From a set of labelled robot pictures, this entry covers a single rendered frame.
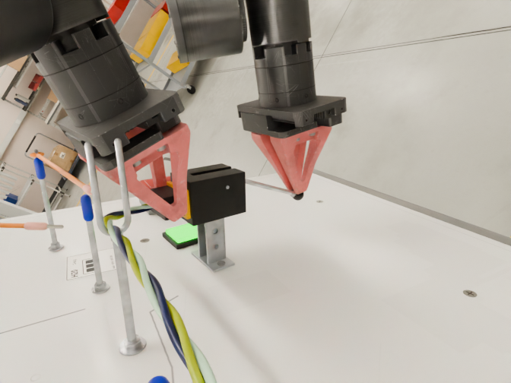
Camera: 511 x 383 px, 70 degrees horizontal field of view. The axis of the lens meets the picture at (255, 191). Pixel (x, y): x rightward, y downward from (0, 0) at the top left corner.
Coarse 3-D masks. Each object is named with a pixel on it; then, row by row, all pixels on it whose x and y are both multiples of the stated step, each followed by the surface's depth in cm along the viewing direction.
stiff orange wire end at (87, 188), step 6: (30, 156) 35; (36, 156) 35; (42, 156) 34; (48, 162) 32; (54, 168) 30; (60, 168) 30; (66, 174) 28; (72, 180) 27; (78, 180) 26; (84, 186) 25; (90, 192) 24
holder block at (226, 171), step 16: (192, 176) 32; (208, 176) 32; (224, 176) 32; (240, 176) 33; (192, 192) 31; (208, 192) 32; (224, 192) 33; (240, 192) 34; (192, 208) 31; (208, 208) 32; (224, 208) 33; (240, 208) 34; (192, 224) 32
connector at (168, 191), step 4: (152, 188) 32; (156, 188) 32; (160, 188) 32; (164, 188) 32; (168, 188) 32; (172, 188) 32; (156, 192) 31; (160, 192) 31; (164, 192) 31; (168, 192) 31; (172, 192) 31; (160, 196) 30; (164, 196) 30; (168, 196) 30; (172, 196) 30; (164, 200) 30; (168, 200) 30; (172, 200) 30; (156, 212) 32; (160, 216) 31; (164, 216) 30
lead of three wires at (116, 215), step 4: (144, 204) 31; (132, 208) 29; (136, 208) 30; (140, 208) 30; (144, 208) 30; (148, 208) 31; (152, 208) 31; (112, 212) 27; (116, 212) 27; (120, 212) 28; (132, 212) 29; (136, 212) 30; (140, 212) 30; (104, 216) 26; (108, 216) 25; (112, 216) 26; (116, 216) 27; (120, 216) 28; (104, 220) 23; (108, 220) 23; (112, 220) 23; (108, 224) 22; (112, 224) 22; (108, 232) 22
